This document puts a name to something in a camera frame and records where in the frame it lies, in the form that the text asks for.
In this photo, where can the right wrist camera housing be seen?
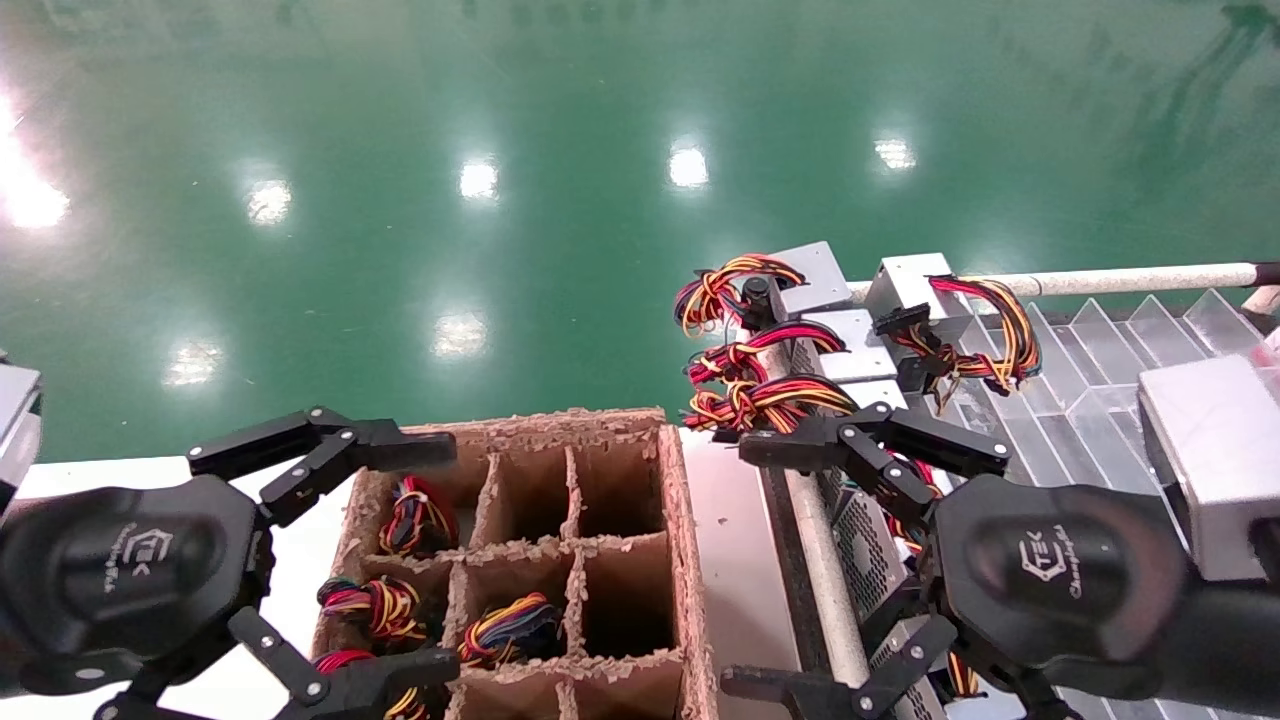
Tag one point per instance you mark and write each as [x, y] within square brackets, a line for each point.
[1210, 460]

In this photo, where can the brown cardboard divider box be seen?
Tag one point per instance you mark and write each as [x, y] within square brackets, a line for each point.
[690, 560]

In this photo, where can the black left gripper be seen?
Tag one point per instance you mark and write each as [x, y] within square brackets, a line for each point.
[110, 570]

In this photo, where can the black cart edge bar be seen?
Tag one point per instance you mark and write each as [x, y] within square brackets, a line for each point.
[790, 580]

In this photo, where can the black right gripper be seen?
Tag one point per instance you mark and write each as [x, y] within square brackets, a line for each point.
[1060, 575]

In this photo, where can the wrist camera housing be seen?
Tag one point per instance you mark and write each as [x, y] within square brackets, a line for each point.
[1210, 460]
[15, 420]

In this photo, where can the left wrist camera housing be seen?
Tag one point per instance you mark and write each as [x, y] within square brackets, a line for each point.
[15, 420]

